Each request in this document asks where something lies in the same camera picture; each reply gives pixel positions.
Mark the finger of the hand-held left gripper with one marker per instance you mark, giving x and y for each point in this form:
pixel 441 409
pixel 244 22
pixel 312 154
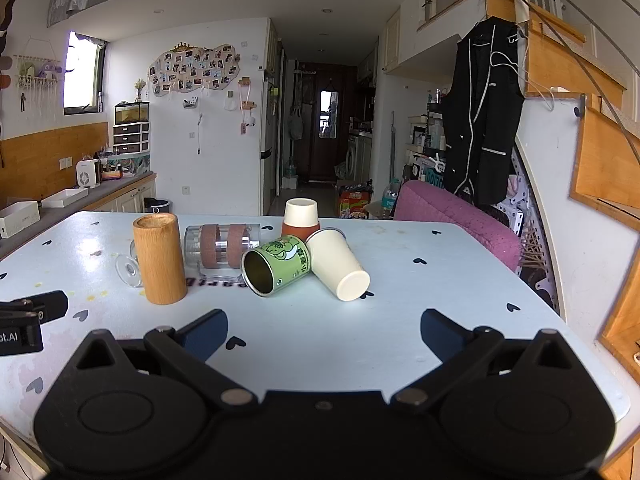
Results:
pixel 50 305

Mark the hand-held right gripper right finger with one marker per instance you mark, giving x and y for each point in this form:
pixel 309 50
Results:
pixel 439 334

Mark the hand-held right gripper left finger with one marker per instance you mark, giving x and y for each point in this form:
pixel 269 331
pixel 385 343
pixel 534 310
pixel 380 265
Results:
pixel 207 334

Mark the wooden cylinder cup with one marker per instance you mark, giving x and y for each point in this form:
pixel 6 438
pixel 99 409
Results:
pixel 159 260

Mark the green printed tin cup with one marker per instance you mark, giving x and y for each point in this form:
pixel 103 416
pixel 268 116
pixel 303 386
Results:
pixel 280 265

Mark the cream paper cup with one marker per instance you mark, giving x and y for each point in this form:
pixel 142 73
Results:
pixel 337 265

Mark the cream and brown cup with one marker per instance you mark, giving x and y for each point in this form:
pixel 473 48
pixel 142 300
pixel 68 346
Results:
pixel 301 217

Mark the glass bottle with brown bands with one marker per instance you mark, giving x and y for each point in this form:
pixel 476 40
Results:
pixel 225 252

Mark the clear wine glass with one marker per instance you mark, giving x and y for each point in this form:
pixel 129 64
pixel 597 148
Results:
pixel 127 272

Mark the white flat box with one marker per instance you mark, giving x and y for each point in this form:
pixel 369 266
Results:
pixel 17 219
pixel 65 198

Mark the pink upholstered chair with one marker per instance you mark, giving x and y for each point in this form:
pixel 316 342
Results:
pixel 460 220

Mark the kitchen counter cabinet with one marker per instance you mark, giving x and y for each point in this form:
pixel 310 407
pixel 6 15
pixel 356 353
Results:
pixel 100 197

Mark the white desktop fan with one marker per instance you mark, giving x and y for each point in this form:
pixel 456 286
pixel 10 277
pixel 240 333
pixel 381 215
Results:
pixel 89 174

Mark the black trash bin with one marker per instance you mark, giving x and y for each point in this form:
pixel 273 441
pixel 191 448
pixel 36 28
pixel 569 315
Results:
pixel 158 205

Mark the plastic water bottle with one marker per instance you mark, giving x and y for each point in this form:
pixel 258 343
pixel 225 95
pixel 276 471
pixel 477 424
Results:
pixel 390 200

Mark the red snack carton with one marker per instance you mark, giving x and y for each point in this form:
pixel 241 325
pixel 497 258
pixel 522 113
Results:
pixel 355 202

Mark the small drawer unit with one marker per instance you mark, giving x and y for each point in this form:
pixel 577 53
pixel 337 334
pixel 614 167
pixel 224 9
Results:
pixel 131 138

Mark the washing machine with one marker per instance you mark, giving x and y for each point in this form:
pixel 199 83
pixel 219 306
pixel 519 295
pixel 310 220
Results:
pixel 359 157

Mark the white refrigerator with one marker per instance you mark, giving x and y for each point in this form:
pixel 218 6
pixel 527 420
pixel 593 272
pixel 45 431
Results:
pixel 269 150

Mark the glass fish tank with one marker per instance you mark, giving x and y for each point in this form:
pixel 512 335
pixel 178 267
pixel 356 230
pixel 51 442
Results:
pixel 132 112

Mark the hanging grey bag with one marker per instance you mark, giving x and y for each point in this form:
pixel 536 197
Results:
pixel 296 125

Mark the black jacket with white trim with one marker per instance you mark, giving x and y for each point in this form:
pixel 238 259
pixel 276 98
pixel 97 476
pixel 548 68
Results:
pixel 480 110

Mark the dark wooden door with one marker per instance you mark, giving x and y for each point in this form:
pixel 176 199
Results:
pixel 345 125

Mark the window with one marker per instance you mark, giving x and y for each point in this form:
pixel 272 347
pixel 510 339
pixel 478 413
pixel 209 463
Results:
pixel 82 75

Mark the hanging mirror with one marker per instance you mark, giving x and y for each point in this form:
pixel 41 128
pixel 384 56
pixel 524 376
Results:
pixel 328 115

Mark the wooden staircase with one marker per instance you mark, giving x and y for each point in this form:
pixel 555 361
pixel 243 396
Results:
pixel 600 135

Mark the macrame wall hanging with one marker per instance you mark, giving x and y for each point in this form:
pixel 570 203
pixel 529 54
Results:
pixel 37 77

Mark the photo collage wall board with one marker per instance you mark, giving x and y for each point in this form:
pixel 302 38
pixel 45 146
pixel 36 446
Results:
pixel 195 70

